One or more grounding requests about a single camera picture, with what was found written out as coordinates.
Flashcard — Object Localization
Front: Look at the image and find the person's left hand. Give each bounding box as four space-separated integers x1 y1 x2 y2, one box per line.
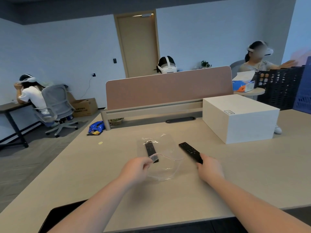
118 156 154 187

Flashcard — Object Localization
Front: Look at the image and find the person's right hand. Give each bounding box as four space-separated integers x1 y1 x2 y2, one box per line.
196 153 225 185

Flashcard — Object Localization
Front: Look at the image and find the black remote control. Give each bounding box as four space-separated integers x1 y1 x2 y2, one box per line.
179 142 204 165

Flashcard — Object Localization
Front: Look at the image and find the clear plastic bag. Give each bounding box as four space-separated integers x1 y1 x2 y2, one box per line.
137 134 185 181

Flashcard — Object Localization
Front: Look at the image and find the person's left forearm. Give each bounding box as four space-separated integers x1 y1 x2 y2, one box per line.
47 176 133 233

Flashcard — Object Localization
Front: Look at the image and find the person's right forearm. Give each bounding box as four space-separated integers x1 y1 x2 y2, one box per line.
204 176 311 233

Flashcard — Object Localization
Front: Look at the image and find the black remote in bag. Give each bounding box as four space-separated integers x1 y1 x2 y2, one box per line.
144 141 159 164

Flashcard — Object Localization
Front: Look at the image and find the blue snack bag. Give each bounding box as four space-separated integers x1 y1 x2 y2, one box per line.
86 121 105 136

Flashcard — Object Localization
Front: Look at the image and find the pink desk divider panel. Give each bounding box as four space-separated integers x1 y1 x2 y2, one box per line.
105 66 234 111

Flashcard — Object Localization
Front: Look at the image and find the cardboard box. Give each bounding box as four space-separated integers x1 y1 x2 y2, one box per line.
69 98 98 118

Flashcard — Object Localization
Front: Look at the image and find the round beige table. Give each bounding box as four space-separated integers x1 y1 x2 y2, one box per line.
233 87 266 101

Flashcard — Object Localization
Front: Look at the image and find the blue and white box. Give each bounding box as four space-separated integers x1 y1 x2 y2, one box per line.
232 70 256 93

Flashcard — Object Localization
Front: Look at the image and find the black plastic crate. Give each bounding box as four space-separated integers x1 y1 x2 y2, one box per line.
254 66 305 111

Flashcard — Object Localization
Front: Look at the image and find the grey office chair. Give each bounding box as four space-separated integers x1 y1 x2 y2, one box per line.
34 84 80 138

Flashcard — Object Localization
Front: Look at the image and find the beige door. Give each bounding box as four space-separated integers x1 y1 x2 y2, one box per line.
114 11 161 78

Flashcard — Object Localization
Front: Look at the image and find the blue plastic crate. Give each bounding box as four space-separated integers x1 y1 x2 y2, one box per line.
293 56 311 115

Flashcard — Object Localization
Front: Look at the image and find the black desk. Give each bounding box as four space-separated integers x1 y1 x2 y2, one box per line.
0 100 33 148

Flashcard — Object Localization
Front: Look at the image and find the black cable grommet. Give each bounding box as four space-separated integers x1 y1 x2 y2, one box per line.
165 116 196 124

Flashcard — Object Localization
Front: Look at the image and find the white cable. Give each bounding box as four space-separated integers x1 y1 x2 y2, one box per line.
80 76 94 100

